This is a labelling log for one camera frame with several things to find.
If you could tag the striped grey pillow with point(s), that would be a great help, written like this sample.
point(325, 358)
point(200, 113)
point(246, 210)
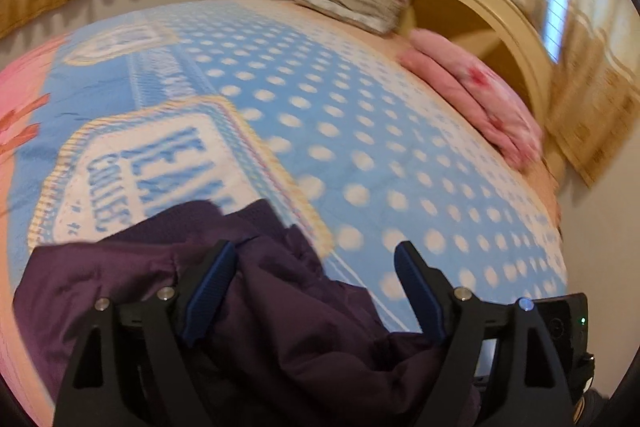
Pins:
point(360, 2)

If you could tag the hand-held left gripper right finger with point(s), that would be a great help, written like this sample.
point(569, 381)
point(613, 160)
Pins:
point(420, 292)

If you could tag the folded pink quilt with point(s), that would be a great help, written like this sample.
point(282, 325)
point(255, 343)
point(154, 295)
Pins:
point(475, 97)

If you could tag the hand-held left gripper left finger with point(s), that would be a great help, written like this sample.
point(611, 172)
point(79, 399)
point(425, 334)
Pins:
point(210, 292)

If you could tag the pink and blue printed bedspread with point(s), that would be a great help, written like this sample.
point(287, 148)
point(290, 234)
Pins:
point(350, 117)

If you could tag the purple padded coat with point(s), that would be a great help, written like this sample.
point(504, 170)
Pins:
point(290, 317)

